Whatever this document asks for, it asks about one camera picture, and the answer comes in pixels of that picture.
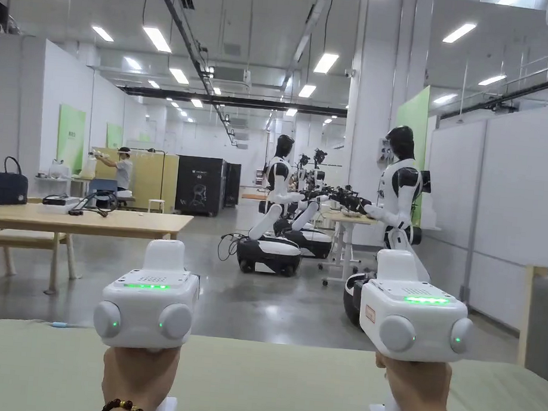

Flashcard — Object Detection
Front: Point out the wooden bench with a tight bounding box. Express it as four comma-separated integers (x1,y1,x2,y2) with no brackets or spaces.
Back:
0,226,82,296

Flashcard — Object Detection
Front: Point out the long wooden table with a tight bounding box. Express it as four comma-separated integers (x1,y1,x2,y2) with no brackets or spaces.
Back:
0,155,199,310

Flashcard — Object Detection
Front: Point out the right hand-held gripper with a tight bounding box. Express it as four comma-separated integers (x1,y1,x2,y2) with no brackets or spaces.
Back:
351,247,480,411

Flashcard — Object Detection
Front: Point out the black cabinet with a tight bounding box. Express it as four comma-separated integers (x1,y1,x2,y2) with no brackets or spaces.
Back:
173,154,229,219

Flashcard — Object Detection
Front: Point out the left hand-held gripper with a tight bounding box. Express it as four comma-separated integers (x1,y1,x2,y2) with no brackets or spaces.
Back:
85,234,204,411

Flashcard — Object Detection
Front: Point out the white and black humanoid robot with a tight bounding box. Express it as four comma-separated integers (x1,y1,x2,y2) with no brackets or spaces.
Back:
276,145,343,261
217,129,315,280
340,121,439,332

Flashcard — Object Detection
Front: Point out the white desk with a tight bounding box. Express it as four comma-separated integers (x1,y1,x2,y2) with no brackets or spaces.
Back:
312,207,390,292

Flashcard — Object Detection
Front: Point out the person's right hand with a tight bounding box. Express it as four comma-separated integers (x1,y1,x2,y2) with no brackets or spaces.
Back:
371,352,454,411

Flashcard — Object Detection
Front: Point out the person's left hand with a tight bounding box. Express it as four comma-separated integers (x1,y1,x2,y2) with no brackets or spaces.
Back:
98,340,181,411

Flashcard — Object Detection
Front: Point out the bed with pale green sheet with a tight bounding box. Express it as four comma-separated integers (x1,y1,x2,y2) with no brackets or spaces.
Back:
0,318,548,411

